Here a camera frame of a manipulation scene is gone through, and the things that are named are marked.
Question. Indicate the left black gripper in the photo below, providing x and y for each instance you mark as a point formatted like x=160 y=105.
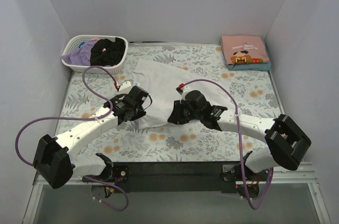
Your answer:
x=138 y=114

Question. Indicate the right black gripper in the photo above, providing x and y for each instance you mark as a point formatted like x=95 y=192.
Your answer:
x=175 y=116

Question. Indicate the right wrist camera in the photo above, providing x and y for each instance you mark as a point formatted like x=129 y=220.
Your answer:
x=183 y=90

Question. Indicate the aluminium frame rail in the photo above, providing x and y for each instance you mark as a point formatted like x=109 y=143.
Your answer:
x=293 y=197

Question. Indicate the white plastic laundry basket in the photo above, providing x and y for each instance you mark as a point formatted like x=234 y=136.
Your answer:
x=76 y=41

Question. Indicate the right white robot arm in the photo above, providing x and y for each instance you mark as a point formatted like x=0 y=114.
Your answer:
x=286 y=142

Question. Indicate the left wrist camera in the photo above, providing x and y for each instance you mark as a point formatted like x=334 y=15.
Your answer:
x=124 y=88

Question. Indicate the white t shirt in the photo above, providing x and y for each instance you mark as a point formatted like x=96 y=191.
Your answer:
x=160 y=81

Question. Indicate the purple garment in basket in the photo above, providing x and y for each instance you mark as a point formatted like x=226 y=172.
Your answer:
x=81 y=56

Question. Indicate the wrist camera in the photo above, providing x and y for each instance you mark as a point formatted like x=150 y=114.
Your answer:
x=124 y=88
x=183 y=90

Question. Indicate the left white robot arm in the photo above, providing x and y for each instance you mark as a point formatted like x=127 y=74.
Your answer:
x=56 y=158

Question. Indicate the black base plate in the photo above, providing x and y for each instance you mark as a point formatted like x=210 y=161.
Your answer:
x=176 y=176

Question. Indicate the black garment in basket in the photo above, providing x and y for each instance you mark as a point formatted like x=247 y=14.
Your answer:
x=107 y=53

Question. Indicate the folded pink t shirt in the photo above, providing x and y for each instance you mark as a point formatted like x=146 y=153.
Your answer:
x=243 y=49

